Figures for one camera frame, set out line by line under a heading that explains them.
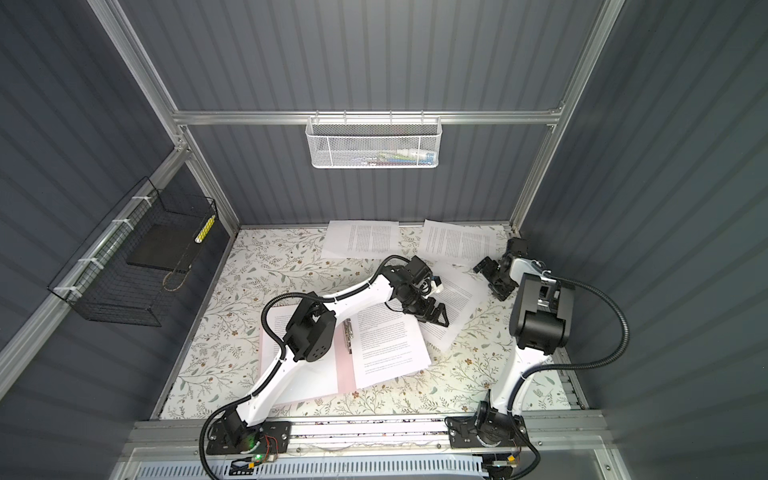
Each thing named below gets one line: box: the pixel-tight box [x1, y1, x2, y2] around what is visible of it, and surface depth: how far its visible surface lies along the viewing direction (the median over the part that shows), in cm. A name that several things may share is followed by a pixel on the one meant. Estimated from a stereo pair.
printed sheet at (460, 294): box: [418, 262, 489, 352], surface depth 101 cm
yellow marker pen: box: [194, 215, 216, 243], surface depth 82 cm
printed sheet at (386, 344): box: [350, 303, 432, 390], surface depth 87 cm
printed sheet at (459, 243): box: [419, 219, 503, 265], surface depth 118 cm
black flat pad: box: [126, 223, 201, 271], surface depth 77 cm
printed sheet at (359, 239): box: [321, 220, 401, 259], surface depth 118 cm
